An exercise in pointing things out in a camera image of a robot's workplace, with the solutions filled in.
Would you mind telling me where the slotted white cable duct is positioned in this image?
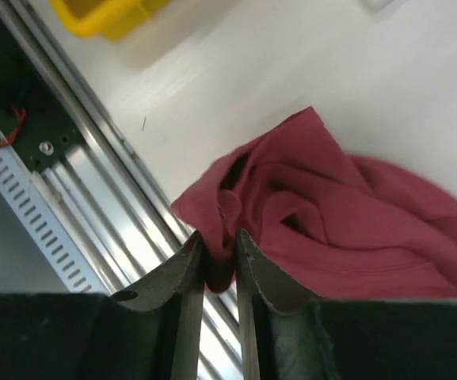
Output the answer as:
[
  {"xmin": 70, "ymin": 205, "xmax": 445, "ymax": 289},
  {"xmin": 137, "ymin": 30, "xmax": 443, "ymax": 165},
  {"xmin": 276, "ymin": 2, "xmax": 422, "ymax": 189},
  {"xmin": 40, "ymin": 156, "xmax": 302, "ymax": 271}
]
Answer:
[{"xmin": 0, "ymin": 149, "xmax": 109, "ymax": 294}]

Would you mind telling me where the red tank top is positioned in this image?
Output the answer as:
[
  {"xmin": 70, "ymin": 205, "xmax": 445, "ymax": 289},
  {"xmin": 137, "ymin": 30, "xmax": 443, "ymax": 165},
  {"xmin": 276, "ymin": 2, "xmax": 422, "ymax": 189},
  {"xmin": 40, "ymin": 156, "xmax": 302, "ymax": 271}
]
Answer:
[{"xmin": 172, "ymin": 108, "xmax": 457, "ymax": 298}]

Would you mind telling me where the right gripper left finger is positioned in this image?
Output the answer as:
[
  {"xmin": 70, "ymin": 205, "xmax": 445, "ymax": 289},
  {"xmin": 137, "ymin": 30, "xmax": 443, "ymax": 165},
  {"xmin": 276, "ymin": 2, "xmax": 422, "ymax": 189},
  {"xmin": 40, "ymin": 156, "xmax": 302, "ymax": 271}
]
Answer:
[{"xmin": 111, "ymin": 233, "xmax": 204, "ymax": 379}]

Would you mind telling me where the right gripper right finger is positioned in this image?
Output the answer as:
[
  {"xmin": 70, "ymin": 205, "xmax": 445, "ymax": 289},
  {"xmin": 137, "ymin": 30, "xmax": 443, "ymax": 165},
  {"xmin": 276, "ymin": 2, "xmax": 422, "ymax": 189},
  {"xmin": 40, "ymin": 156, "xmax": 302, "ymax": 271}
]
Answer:
[{"xmin": 234, "ymin": 230, "xmax": 323, "ymax": 379}]

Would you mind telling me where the yellow plastic bin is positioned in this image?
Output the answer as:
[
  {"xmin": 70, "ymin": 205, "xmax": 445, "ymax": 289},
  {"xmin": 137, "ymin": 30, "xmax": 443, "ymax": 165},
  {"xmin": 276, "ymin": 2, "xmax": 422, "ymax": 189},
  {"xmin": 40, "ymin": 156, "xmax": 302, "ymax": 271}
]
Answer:
[{"xmin": 50, "ymin": 0, "xmax": 171, "ymax": 42}]

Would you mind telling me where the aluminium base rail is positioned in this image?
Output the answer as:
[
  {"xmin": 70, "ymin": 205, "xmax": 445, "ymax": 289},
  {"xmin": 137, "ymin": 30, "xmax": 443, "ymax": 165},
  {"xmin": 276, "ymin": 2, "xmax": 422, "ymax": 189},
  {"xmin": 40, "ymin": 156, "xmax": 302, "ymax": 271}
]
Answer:
[{"xmin": 0, "ymin": 1, "xmax": 243, "ymax": 379}]

